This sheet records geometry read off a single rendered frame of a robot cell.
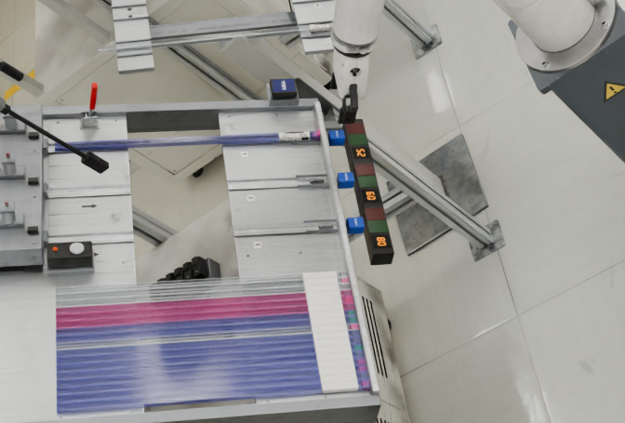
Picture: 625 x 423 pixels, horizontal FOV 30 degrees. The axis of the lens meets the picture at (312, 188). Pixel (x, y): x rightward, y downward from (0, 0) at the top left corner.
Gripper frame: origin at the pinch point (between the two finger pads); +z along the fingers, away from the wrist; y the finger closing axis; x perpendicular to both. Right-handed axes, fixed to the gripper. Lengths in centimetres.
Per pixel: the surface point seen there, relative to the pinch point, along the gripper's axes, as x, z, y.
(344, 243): 3.2, 8.0, -27.5
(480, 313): -41, 68, -6
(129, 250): 41.3, 10.2, -24.9
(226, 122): 21.1, 10.2, 5.3
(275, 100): 11.2, 7.4, 8.0
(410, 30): -40, 57, 82
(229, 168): 21.8, 10.2, -6.8
